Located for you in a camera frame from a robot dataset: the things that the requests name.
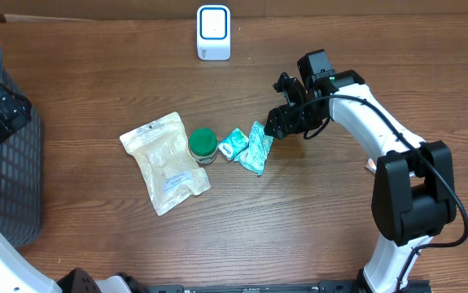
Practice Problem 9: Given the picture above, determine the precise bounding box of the teal wet wipes pack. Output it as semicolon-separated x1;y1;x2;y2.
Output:
234;121;274;176

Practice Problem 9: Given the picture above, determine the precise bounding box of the small teal tissue pack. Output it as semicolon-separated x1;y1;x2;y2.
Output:
218;128;249;161

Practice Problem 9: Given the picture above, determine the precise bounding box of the green cap white bottle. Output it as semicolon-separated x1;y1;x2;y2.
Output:
189;128;218;164

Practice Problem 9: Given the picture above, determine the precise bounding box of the orange snack packet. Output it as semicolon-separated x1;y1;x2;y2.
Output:
365;158;377;173

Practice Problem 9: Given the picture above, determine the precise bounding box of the beige nut snack bag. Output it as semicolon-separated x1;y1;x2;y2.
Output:
120;112;210;216

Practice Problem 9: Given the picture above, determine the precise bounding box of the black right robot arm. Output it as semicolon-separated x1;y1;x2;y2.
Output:
265;50;461;292

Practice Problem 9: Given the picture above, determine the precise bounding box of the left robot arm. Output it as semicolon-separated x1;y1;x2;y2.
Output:
0;82;147;293

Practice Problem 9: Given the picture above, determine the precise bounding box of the white barcode scanner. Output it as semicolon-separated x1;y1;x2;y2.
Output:
196;4;231;61

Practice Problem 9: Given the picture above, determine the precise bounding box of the grey plastic mesh basket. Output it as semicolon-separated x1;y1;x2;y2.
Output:
0;49;44;247

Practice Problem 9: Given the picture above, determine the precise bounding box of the brown cardboard backboard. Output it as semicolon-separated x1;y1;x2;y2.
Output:
0;0;468;22

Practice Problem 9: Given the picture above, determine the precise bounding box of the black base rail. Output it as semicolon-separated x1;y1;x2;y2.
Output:
145;280;356;293

